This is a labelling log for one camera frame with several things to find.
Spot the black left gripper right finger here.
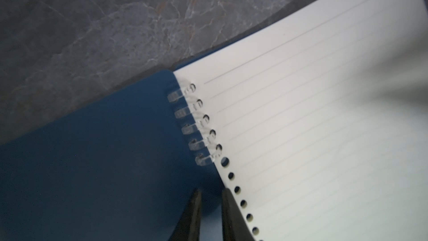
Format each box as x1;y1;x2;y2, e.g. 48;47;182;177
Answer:
221;189;254;241

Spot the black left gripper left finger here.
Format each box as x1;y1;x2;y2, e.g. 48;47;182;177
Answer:
169;189;202;241

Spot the dark blue spiral notebook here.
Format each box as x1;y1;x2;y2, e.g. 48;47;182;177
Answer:
1;0;428;241

